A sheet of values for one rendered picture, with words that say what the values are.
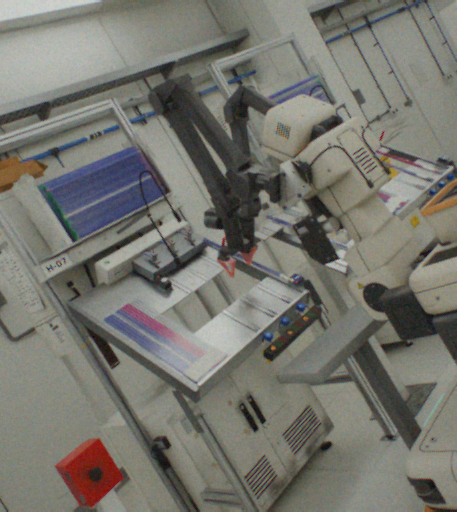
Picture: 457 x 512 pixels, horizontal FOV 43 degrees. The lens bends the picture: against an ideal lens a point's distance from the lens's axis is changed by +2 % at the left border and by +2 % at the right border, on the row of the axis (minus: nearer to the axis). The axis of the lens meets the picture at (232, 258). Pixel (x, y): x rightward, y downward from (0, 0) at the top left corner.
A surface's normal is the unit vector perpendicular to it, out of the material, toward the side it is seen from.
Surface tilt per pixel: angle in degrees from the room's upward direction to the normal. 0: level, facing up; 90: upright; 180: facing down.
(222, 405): 90
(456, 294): 90
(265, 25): 90
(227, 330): 43
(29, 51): 90
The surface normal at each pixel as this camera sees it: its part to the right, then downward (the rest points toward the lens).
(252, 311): 0.01, -0.81
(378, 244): 0.53, -0.40
